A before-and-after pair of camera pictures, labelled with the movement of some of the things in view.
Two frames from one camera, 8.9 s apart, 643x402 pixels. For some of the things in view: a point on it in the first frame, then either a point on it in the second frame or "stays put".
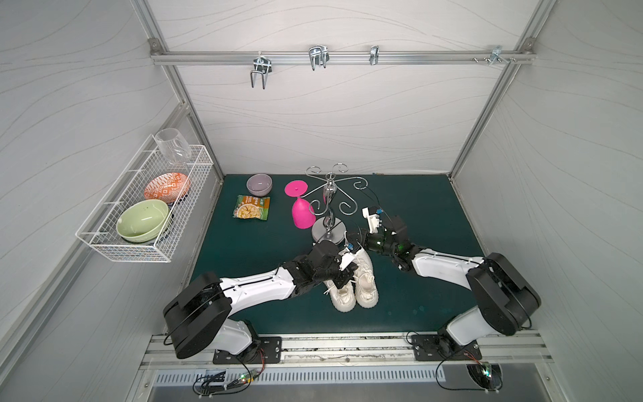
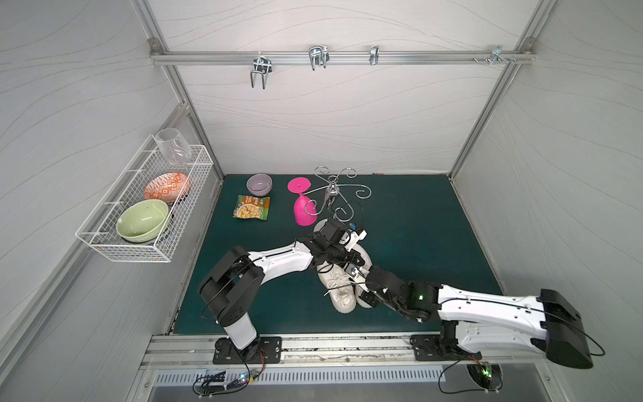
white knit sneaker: (342, 298) stays put
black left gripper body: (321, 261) to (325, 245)
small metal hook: (374, 54) stays put
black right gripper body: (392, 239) to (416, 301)
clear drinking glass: (173, 145) stays put
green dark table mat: (261, 223) stays put
